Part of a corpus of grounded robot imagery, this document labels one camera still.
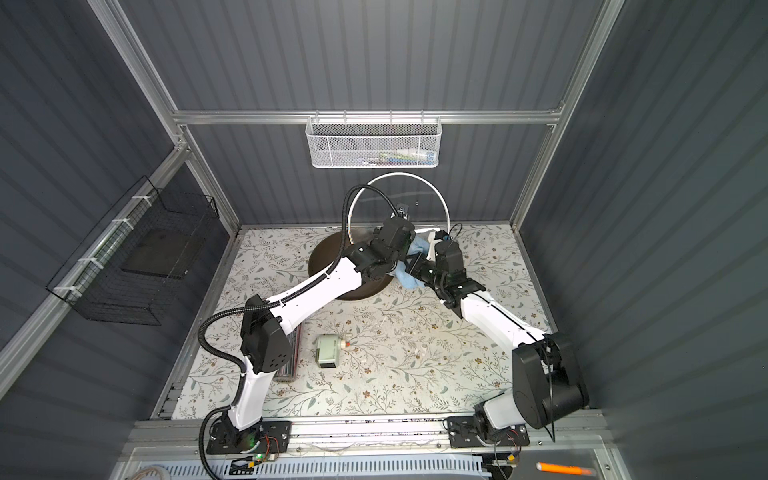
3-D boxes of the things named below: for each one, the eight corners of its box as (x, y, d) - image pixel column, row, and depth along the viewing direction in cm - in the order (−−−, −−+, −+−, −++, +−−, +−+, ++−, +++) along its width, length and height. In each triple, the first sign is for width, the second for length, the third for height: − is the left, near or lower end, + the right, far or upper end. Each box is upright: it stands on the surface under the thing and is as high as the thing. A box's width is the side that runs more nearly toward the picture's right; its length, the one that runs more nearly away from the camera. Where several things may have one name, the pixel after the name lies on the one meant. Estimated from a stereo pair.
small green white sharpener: (318, 369, 86) (314, 362, 82) (322, 341, 92) (318, 333, 87) (339, 369, 86) (336, 362, 82) (342, 341, 92) (339, 333, 87)
